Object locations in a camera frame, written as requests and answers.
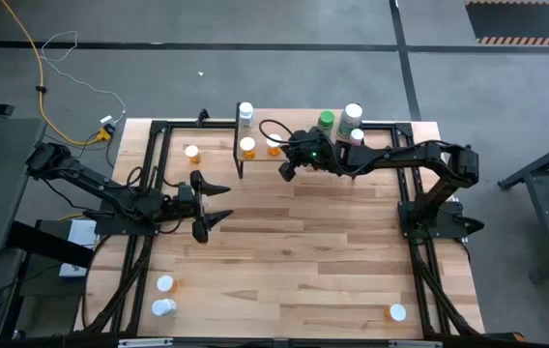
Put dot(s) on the small raised wooden shelf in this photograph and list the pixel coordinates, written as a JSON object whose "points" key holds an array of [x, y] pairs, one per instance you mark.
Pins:
{"points": [[294, 118]]}

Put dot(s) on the white power supply box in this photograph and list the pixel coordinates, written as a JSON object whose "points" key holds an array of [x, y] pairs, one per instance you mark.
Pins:
{"points": [[83, 233]]}

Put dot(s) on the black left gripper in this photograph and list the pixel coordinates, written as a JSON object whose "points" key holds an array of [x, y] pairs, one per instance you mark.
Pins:
{"points": [[199, 205]]}

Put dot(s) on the white plug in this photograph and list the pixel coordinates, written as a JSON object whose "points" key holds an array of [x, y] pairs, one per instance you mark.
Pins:
{"points": [[106, 119]]}

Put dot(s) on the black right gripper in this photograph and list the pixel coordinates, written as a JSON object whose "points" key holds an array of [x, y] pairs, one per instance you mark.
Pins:
{"points": [[313, 140]]}

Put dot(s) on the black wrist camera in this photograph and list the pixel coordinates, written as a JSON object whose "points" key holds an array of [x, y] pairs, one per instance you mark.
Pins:
{"points": [[314, 154], [185, 193]]}

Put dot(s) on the yellow power socket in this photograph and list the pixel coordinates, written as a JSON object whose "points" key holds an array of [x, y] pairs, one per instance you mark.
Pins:
{"points": [[105, 133]]}

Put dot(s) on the small black clamp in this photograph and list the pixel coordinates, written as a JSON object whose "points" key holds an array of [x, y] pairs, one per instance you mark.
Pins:
{"points": [[202, 118]]}

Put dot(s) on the black mat striped edge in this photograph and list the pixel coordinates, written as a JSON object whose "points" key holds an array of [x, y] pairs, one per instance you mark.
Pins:
{"points": [[526, 21]]}

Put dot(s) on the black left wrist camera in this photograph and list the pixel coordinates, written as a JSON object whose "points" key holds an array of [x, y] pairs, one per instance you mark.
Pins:
{"points": [[185, 193]]}

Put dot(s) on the black beam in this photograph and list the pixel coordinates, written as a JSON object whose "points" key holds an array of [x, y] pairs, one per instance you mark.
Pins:
{"points": [[47, 244]]}

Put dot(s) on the orange black clamp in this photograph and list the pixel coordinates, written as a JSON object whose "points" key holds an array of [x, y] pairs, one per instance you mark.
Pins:
{"points": [[518, 337]]}

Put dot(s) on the black aluminium rig frame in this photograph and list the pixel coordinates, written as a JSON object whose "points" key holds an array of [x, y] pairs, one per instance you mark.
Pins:
{"points": [[383, 126]]}

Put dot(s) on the gray table frame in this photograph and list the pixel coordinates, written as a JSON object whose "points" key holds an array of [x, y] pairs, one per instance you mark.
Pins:
{"points": [[545, 212]]}

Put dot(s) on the pink bottle white cap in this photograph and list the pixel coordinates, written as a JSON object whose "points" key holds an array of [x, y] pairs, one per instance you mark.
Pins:
{"points": [[356, 135]]}

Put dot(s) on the silver metal bracket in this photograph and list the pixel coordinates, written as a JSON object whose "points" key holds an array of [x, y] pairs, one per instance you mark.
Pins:
{"points": [[145, 342], [414, 344]]}

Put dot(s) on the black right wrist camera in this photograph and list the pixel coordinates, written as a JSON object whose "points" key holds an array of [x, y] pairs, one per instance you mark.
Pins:
{"points": [[314, 154]]}

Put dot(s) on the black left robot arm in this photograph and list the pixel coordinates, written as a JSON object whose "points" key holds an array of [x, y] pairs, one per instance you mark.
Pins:
{"points": [[91, 181]]}

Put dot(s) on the large green bottle white cap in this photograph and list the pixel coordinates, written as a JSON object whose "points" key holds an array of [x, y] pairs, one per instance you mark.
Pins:
{"points": [[352, 113]]}

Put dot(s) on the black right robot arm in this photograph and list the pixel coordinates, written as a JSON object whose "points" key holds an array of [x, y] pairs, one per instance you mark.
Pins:
{"points": [[400, 157]]}

